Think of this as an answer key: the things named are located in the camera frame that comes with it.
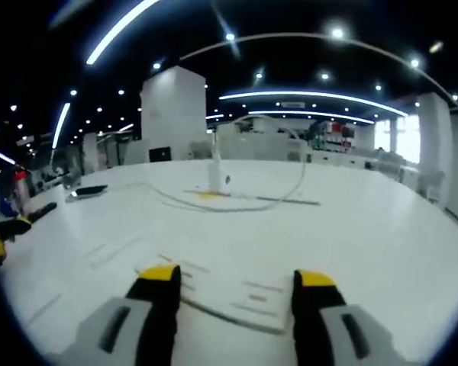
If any long curved ceiling light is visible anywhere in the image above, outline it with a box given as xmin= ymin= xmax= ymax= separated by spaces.
xmin=85 ymin=0 xmax=162 ymax=66

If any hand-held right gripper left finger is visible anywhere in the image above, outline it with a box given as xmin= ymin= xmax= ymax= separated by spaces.
xmin=60 ymin=263 xmax=182 ymax=366

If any white paper sheet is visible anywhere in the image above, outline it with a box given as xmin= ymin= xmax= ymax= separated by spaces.
xmin=179 ymin=272 xmax=292 ymax=336

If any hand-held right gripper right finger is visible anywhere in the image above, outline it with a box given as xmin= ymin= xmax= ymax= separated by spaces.
xmin=292 ymin=268 xmax=409 ymax=366

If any white stand with cable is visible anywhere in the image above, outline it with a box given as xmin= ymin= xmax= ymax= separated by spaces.
xmin=135 ymin=114 xmax=309 ymax=213

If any black screen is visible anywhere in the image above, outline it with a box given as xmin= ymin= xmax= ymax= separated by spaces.
xmin=148 ymin=146 xmax=173 ymax=163

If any black smartphone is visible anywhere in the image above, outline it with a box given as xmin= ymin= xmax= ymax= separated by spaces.
xmin=66 ymin=184 xmax=109 ymax=202

